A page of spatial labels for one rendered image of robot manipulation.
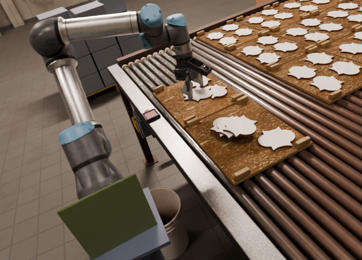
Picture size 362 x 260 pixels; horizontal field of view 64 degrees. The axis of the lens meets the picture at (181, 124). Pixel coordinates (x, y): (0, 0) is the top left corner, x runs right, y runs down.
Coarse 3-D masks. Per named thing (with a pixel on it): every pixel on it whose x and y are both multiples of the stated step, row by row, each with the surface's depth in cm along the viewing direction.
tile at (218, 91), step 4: (216, 84) 156; (212, 88) 153; (216, 88) 152; (220, 88) 151; (224, 88) 151; (212, 92) 150; (216, 92) 149; (220, 92) 148; (224, 92) 148; (212, 96) 147; (216, 96) 147; (220, 96) 146
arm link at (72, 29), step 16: (96, 16) 100; (112, 16) 100; (128, 16) 100; (144, 16) 98; (160, 16) 98; (32, 32) 100; (48, 32) 98; (64, 32) 99; (80, 32) 99; (96, 32) 100; (112, 32) 101; (128, 32) 102; (144, 32) 104; (160, 32) 107; (48, 48) 102
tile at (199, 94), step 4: (196, 88) 135; (200, 88) 134; (204, 88) 134; (208, 88) 133; (196, 92) 132; (200, 92) 131; (204, 92) 131; (208, 92) 130; (184, 96) 132; (196, 96) 129; (200, 96) 128; (204, 96) 127; (208, 96) 126; (184, 100) 129; (188, 100) 129; (192, 100) 128; (196, 100) 126; (200, 100) 127
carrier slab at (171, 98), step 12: (180, 84) 167; (156, 96) 161; (168, 96) 158; (180, 96) 156; (228, 96) 146; (168, 108) 149; (180, 108) 146; (192, 108) 144; (204, 108) 142; (216, 108) 140; (180, 120) 138
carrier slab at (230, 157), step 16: (224, 112) 136; (240, 112) 133; (256, 112) 131; (192, 128) 131; (208, 128) 129; (256, 128) 122; (272, 128) 120; (288, 128) 118; (208, 144) 120; (224, 144) 118; (240, 144) 116; (256, 144) 114; (224, 160) 111; (240, 160) 109; (256, 160) 107; (272, 160) 106
